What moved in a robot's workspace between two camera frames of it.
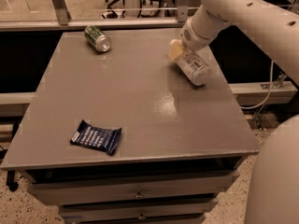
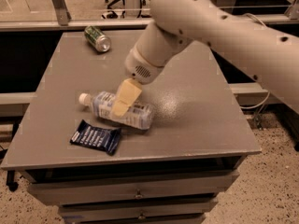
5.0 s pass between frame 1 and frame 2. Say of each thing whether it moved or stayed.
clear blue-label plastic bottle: moved
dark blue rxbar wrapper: stayed
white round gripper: moved
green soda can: stayed
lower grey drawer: stayed
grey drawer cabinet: stayed
